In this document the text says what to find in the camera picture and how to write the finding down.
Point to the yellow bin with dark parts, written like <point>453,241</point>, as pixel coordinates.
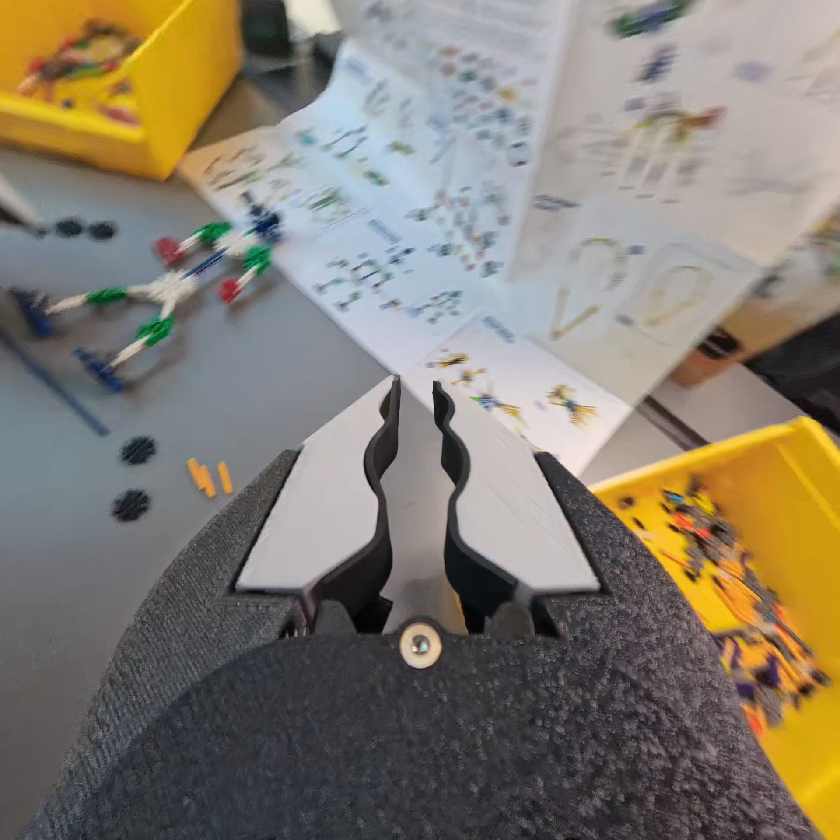
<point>787,472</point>

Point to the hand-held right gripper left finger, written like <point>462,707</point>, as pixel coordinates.
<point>308,518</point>

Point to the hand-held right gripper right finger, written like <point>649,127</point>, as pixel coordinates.
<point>518,518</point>

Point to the pile of small construction parts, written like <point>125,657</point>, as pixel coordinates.
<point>735,590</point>

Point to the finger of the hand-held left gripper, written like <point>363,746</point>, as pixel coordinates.
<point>16,200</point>

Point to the brown cardboard box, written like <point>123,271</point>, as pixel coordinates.
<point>741,334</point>

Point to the thin blue rod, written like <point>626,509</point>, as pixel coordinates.
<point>59,390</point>

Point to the colourful construction toy figure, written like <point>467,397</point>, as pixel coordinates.
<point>167,289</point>

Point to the short orange rod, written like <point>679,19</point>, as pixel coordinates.
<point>208,484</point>
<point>193,472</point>
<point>225,477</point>

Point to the folded paper instruction sheet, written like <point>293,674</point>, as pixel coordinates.
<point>459,229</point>

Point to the black snowflake connector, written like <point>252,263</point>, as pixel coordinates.
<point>138,450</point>
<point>131,505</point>

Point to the yellow bin with red rods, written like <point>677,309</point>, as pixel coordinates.
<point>184,79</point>

